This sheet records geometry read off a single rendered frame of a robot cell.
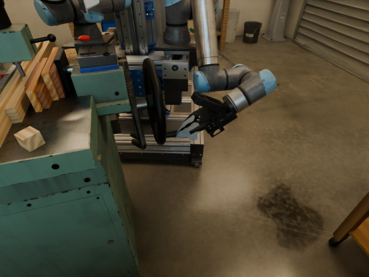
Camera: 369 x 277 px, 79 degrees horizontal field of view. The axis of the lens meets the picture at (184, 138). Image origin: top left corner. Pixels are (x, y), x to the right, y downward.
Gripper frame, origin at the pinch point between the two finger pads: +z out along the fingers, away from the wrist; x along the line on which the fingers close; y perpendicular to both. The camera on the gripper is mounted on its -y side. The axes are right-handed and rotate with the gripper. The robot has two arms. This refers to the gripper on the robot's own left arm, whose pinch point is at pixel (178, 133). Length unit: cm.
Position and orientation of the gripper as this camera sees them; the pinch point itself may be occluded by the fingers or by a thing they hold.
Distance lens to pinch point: 76.4
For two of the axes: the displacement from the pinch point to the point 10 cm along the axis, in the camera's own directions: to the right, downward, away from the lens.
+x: -2.8, -6.2, 7.4
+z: -8.3, 5.4, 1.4
